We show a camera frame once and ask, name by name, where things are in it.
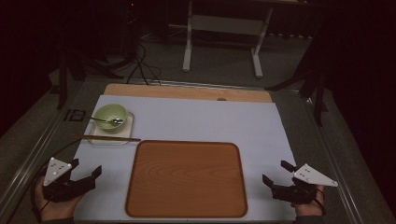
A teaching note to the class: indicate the white metal stand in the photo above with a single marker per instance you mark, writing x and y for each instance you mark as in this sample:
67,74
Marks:
224,25

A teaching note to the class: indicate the metal floor rail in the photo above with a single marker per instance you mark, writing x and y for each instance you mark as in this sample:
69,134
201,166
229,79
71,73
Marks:
342,186
28,168
193,84

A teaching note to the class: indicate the wooden tray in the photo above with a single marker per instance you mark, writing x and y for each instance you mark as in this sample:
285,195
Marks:
186,180

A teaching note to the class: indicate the person's left hand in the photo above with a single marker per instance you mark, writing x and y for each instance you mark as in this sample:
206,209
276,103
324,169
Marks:
57,211

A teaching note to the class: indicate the round table grommet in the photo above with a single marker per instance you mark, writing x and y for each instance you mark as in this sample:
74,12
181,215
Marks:
221,99

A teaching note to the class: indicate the black floor socket box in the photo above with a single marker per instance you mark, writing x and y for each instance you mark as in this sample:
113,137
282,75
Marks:
74,115

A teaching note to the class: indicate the green bowl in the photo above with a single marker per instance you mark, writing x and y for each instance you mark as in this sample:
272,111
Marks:
106,128

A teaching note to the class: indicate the black tripod stand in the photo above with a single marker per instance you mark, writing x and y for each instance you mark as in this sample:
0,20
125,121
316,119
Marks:
319,99
63,87

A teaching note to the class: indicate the person's right hand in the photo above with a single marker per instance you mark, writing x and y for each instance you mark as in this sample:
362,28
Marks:
307,210

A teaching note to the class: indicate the white square plate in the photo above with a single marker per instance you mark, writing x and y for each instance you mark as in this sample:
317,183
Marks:
127,134

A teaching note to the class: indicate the black equipment tower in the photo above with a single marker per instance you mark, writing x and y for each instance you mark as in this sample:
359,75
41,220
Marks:
132,28

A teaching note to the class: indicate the pale table mat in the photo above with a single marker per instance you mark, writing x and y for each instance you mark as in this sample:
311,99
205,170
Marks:
202,121

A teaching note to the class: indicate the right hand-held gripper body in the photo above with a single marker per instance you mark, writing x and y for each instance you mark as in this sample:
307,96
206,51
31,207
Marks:
292,193

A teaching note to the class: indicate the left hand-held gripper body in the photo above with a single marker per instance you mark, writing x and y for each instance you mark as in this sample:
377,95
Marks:
57,189

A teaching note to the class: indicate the metal spoon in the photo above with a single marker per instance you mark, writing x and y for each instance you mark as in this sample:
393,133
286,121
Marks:
115,121

